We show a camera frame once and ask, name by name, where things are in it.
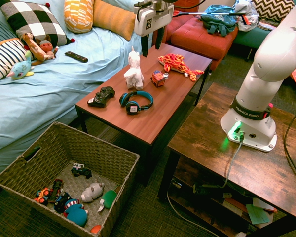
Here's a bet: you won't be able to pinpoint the orange yellow dolphin plush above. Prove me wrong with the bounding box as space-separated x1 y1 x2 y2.
157 53 205 82

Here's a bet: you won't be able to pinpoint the black TV remote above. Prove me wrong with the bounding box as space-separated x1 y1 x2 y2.
64 51 89 63

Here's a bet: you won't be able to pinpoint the black white checkered pillow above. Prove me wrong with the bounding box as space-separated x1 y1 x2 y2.
0 0 75 47

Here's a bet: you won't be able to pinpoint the yellow white patterned bolster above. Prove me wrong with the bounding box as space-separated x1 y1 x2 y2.
64 0 94 34

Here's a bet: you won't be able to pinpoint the black game controller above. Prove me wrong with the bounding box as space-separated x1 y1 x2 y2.
86 86 116 108

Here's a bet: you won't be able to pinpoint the reddish wood coffee table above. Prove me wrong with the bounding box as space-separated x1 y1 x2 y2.
75 42 213 187

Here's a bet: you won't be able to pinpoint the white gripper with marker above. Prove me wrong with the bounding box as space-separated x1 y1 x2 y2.
134 4 175 58

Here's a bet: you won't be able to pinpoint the dark teal striped cushion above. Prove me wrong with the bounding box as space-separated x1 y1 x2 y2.
0 12 18 47

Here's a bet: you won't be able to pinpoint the teal clothes pile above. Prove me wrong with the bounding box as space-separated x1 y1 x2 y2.
200 4 238 37

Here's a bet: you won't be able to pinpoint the light blue narwhal plush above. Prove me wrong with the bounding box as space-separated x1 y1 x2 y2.
6 50 35 80

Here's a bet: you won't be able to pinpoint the green envelope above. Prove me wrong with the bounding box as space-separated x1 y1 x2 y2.
245 204 271 225

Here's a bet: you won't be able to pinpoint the teal green bench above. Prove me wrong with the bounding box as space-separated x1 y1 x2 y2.
233 24 272 61

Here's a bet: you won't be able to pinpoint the black white toy jeep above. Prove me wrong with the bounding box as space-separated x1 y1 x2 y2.
71 162 93 179

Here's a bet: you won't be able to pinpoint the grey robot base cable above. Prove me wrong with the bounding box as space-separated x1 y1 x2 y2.
218 132 245 190

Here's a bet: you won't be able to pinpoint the blue shield hero plush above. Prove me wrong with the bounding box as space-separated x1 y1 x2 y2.
63 198 89 228

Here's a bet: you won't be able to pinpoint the long reacher grabber tool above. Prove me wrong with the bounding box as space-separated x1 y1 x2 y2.
172 9 251 25

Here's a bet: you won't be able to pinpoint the grey rhino plush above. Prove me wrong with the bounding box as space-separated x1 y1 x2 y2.
80 182 105 203

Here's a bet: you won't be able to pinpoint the red black toy race car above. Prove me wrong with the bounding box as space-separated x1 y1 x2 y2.
48 179 64 203

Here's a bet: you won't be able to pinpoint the green plush toy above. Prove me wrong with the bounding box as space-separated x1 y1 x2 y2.
97 186 120 212

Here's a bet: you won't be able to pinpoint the blue black headphones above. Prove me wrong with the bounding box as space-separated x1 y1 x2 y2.
119 90 154 116

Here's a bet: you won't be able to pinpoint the mustard orange pillow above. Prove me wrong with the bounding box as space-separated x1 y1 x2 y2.
92 0 137 42

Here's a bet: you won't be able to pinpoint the rustic brown wood table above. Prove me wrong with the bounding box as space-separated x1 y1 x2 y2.
157 82 296 237

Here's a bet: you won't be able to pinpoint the white floor cable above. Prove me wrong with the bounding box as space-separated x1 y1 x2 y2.
166 191 220 237

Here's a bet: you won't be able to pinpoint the orange toy truck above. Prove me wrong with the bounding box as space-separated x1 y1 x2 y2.
33 187 51 206

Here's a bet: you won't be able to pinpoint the black white chevron pillow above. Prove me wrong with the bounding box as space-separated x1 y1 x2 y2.
250 0 296 23

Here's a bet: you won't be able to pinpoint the sofa with light blue sheet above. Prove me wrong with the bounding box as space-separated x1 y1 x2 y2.
0 0 153 181

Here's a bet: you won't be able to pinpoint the navy white striped pillow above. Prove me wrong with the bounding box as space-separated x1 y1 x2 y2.
0 38 35 87

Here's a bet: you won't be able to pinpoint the woven wicker basket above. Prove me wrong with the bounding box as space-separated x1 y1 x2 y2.
0 121 141 237

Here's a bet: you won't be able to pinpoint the black power adapter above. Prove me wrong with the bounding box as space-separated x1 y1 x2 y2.
192 183 224 196

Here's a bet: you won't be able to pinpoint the thick black cable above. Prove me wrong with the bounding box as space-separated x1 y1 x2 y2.
283 106 296 183

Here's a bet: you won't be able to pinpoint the orange sofa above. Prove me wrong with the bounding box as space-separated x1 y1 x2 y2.
151 0 202 46

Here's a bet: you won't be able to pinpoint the orange tufted ottoman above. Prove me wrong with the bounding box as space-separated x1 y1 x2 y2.
171 17 239 71

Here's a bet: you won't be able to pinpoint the white patterned cloth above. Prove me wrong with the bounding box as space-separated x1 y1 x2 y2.
233 0 260 32

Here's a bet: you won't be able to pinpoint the dark blue toy car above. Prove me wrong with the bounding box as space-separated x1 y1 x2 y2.
53 192 72 214

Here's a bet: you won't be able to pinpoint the white unicorn plush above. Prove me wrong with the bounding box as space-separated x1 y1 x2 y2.
123 45 145 91

